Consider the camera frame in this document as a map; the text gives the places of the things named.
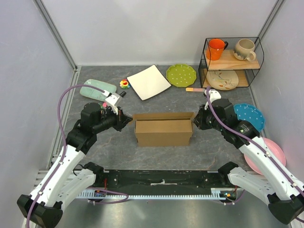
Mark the green polka dot plate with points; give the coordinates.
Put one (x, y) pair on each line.
(181, 75)

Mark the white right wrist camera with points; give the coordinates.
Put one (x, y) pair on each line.
(213, 95)

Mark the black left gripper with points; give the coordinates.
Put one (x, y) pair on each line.
(122, 119)

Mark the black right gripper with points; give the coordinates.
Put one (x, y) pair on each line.
(199, 118)

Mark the colourful flower plush toy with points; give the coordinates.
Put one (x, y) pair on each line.
(124, 84)

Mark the mint green rectangular tray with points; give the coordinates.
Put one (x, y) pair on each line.
(96, 94)

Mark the orange pink pastel highlighter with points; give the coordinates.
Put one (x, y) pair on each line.
(190, 89)

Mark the cream floral oval plate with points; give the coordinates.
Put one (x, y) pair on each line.
(223, 80)

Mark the black wire wooden shelf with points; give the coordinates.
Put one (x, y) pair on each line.
(246, 71)

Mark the white square plate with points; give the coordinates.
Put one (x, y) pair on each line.
(148, 83)

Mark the orange mug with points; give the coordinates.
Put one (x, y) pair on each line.
(215, 48)

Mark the brown cardboard box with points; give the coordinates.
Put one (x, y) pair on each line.
(163, 129)

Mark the blue polka dot plate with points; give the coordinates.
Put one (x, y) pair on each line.
(251, 114)

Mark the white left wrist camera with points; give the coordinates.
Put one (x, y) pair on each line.
(113, 100)

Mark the grey slotted cable duct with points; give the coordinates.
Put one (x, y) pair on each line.
(92, 194)

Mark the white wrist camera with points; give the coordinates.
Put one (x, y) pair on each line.
(213, 95)
(113, 100)

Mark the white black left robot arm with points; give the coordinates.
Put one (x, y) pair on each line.
(45, 205)

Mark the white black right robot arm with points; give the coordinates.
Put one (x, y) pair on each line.
(281, 191)

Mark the beige ceramic mug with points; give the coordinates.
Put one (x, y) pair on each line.
(244, 50)

